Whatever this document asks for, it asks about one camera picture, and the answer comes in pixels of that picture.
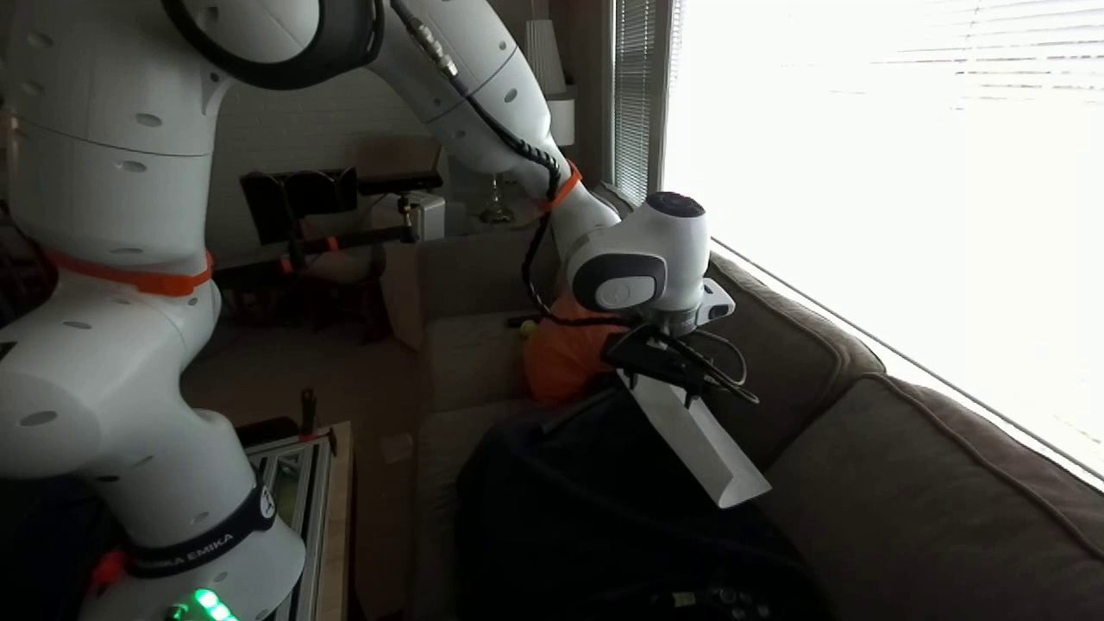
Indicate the dark blue cloth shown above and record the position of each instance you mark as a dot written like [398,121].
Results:
[574,530]

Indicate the orange pillow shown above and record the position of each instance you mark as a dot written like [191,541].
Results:
[565,350]

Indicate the beige fabric sofa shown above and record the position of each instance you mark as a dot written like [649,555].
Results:
[942,518]

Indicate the wooden table with rail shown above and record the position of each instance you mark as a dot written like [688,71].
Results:
[329,504]

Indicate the small white box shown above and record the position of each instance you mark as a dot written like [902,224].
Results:
[426,215]

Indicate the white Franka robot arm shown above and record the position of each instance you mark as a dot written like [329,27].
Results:
[116,380]

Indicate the white cloth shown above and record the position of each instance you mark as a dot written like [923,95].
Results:
[710,453]

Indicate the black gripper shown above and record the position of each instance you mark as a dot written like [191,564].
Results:
[658,350]

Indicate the black camera stand bar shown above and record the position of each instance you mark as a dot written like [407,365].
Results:
[298,202]

